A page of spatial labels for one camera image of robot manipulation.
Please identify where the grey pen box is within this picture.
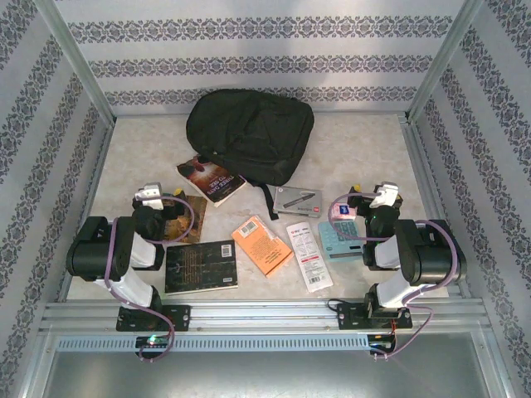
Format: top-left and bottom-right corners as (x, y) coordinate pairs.
(273, 186), (324, 217)

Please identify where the aluminium frame post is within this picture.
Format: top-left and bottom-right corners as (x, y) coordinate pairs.
(406, 0), (486, 124)
(33, 0), (116, 125)

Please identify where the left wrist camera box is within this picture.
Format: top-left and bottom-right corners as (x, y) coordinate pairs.
(134, 182), (165, 209)

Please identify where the grey metal sheet panel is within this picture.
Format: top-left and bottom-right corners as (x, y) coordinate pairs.
(41, 352), (509, 398)

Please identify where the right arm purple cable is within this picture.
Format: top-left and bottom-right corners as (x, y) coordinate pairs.
(328, 191), (466, 362)

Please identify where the orange cover paperback book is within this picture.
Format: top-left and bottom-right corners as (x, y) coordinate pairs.
(231, 215), (295, 279)

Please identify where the white plastic stationery packet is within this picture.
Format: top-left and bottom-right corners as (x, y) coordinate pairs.
(285, 221), (334, 294)

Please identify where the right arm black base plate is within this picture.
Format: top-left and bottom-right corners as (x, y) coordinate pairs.
(335, 302), (414, 332)

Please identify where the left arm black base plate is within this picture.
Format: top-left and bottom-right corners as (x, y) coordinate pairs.
(115, 304), (192, 332)

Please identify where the black backpack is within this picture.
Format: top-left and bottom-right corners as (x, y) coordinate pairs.
(186, 88), (315, 221)

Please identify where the black cover book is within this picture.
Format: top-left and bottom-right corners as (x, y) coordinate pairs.
(164, 240), (240, 296)

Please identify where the light blue calculator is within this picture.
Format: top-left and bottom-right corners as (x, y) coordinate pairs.
(317, 220), (369, 261)

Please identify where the dark red cover book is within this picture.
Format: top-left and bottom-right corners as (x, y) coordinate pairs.
(176, 155), (247, 208)

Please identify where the slotted grey cable duct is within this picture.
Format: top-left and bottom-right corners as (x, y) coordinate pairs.
(53, 333), (373, 353)

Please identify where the aluminium side rail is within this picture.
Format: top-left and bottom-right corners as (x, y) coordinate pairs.
(56, 118), (116, 303)
(398, 114), (474, 299)

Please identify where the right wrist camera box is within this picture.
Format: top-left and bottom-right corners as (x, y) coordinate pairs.
(370, 182), (400, 208)

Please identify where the aluminium back rail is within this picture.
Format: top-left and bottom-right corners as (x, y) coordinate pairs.
(112, 109), (412, 120)

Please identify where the aluminium mounting rail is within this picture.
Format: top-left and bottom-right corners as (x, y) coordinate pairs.
(41, 300), (486, 332)

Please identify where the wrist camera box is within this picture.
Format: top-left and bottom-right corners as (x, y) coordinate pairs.
(134, 182), (165, 209)
(370, 182), (400, 208)

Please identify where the brown gold cover book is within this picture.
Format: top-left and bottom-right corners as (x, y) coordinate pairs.
(163, 194), (208, 245)

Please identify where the pink tissue pack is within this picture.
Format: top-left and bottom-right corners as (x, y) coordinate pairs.
(329, 202), (358, 221)

